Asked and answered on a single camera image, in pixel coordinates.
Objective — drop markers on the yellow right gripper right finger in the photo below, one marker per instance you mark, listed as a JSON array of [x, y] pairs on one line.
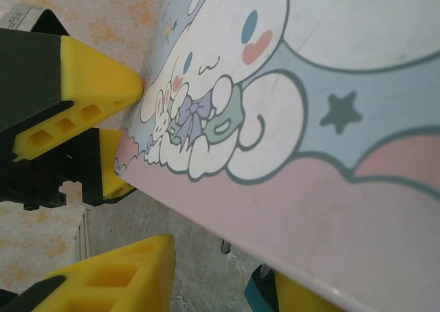
[[302, 300]]

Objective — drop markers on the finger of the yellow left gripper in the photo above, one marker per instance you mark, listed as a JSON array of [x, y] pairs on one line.
[[89, 75], [103, 167]]

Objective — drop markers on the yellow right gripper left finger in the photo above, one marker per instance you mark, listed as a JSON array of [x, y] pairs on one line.
[[137, 267]]

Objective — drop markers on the cartoon print table mat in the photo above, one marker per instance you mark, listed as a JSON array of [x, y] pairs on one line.
[[292, 136]]

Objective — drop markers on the teal padlock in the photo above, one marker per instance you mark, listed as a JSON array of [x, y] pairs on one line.
[[259, 291]]

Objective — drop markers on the white edge trim strip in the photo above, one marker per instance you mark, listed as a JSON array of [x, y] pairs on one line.
[[82, 233]]

